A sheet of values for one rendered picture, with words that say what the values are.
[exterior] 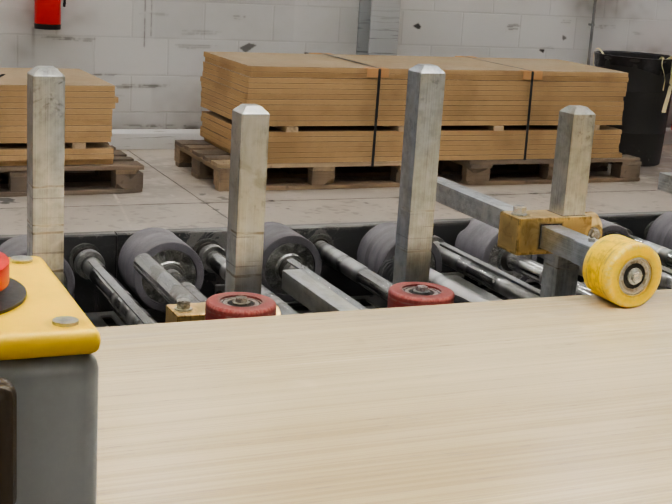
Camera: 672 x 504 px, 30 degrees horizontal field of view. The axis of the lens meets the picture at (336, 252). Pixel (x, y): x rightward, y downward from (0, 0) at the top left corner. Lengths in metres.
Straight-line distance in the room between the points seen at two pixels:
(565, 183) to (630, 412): 0.56
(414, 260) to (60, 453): 1.33
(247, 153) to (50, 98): 0.24
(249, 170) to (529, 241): 0.41
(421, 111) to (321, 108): 5.18
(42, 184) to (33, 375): 1.14
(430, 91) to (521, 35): 7.24
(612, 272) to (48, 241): 0.66
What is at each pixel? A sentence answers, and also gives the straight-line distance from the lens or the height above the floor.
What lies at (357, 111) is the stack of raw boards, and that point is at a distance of 6.83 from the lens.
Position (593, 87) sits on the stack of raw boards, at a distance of 7.59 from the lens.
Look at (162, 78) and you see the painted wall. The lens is 7.79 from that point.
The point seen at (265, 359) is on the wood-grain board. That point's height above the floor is 0.90.
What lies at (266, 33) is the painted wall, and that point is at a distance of 7.97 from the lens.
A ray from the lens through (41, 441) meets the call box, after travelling 0.29.
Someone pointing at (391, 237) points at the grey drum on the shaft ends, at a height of 0.85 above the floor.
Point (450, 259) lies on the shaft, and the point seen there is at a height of 0.80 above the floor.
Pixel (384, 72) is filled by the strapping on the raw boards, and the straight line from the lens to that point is 6.84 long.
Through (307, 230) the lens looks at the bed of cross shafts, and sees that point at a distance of 2.11.
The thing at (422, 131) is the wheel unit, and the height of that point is 1.09.
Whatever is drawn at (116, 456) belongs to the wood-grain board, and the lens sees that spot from 1.02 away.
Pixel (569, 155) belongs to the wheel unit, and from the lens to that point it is 1.69.
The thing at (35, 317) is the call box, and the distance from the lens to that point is 0.29.
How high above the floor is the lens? 1.31
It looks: 14 degrees down
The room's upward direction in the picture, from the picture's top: 4 degrees clockwise
